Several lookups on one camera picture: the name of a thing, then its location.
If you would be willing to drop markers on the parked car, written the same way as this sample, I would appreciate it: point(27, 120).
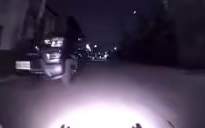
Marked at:
point(46, 56)

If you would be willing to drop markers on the dark trees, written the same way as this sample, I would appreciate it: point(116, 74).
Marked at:
point(170, 33)

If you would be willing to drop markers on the raised pavement with kerb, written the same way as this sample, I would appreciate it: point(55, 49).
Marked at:
point(1, 81)

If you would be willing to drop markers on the grey asphalt road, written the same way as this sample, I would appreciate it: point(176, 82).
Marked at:
point(103, 90)

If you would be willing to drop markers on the row of street lamps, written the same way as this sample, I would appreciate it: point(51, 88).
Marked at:
point(96, 49)

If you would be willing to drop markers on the robot's own part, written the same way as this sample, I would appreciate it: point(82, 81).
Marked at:
point(65, 126)
point(136, 126)

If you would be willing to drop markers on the building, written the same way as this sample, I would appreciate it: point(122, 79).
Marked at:
point(6, 30)

